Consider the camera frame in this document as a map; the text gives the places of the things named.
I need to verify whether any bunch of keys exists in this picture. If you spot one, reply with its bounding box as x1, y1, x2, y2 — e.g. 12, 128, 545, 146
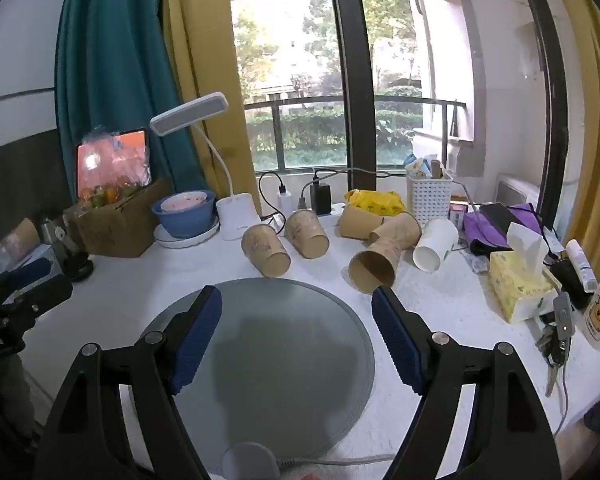
536, 322, 572, 399

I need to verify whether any white round puck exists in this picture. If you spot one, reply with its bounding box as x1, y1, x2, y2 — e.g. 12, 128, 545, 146
221, 441, 282, 480

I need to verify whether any yellow curtain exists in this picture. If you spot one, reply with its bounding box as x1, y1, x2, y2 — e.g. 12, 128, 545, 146
545, 0, 600, 271
162, 0, 256, 202

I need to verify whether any black balcony railing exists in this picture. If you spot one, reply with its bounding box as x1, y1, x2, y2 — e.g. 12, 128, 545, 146
242, 95, 468, 172

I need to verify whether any white tube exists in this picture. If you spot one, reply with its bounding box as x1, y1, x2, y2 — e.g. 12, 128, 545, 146
565, 239, 599, 292

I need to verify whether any yellow tissue box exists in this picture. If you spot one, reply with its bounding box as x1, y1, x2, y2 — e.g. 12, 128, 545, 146
489, 222, 559, 324

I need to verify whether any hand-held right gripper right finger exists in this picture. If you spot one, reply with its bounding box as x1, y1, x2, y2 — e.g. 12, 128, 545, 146
371, 285, 563, 480

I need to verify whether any white desk lamp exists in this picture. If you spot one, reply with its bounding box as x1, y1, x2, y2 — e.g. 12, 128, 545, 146
150, 92, 262, 241

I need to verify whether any blue bowl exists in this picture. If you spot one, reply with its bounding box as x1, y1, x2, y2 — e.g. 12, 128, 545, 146
152, 190, 217, 239

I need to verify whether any white power strip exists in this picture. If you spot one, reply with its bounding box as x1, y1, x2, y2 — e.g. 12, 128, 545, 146
265, 203, 348, 235

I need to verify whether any black round stand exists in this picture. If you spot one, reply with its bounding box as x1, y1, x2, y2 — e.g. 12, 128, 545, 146
61, 250, 94, 282

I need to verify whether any small pink box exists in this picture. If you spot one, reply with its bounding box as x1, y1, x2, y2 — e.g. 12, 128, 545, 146
449, 202, 474, 229

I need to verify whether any white plate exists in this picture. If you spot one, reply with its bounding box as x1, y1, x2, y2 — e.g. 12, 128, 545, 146
154, 215, 221, 250

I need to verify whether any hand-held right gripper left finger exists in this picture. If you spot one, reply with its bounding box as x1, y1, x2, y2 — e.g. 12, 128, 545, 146
32, 285, 224, 480

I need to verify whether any black pouch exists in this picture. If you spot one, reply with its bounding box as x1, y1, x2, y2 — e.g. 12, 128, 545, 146
549, 259, 589, 309

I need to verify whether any black cable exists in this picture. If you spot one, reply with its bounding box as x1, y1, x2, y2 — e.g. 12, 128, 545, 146
257, 171, 287, 222

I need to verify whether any black charger plug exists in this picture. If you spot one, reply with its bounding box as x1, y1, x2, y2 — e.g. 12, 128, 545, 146
310, 170, 333, 216

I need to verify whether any black phone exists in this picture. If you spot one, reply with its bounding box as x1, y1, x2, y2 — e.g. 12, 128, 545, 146
480, 202, 522, 237

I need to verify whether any white paper cup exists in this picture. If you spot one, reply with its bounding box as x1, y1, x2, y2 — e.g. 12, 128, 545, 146
412, 217, 460, 273

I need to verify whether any white charger plug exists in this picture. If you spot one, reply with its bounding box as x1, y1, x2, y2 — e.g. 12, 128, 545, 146
276, 185, 294, 219

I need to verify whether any cardboard box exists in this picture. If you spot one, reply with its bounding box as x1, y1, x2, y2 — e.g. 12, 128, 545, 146
72, 177, 173, 258

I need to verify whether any pink bowl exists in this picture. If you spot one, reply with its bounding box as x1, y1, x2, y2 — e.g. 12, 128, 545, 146
160, 191, 209, 212

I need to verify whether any purple cloth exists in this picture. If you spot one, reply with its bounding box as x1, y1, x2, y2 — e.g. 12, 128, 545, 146
462, 203, 552, 256

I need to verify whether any grey round mat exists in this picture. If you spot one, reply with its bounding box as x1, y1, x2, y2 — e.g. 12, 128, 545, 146
145, 276, 376, 463

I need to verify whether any black window frame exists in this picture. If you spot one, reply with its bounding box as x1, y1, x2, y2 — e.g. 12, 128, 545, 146
325, 0, 382, 173

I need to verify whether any bundle of small packets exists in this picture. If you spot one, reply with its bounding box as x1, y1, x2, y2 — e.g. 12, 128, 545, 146
404, 152, 453, 181

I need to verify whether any yellow snack bag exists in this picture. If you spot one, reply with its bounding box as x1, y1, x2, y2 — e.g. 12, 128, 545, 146
344, 189, 406, 216

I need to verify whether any brown paper cup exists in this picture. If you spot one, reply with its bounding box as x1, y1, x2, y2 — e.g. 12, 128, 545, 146
285, 209, 330, 260
337, 203, 385, 240
369, 211, 423, 251
348, 237, 405, 295
241, 223, 292, 278

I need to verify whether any grey cable with switch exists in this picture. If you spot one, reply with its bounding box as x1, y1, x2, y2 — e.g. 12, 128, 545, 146
540, 260, 577, 437

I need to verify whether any white radiator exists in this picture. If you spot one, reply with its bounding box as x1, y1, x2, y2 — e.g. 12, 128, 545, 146
495, 174, 542, 211

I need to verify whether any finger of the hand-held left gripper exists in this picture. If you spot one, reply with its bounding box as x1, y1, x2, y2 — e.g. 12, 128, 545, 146
0, 258, 52, 291

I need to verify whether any teal curtain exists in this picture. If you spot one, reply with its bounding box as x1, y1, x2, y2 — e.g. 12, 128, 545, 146
55, 0, 207, 197

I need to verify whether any white puck cable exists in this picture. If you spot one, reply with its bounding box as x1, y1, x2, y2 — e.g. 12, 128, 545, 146
279, 452, 397, 467

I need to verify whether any white plastic basket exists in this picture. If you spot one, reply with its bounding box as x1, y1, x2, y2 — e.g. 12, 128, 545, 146
406, 175, 454, 228

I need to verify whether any clear bag of fruit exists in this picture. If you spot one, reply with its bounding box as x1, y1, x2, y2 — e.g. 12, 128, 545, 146
78, 125, 153, 209

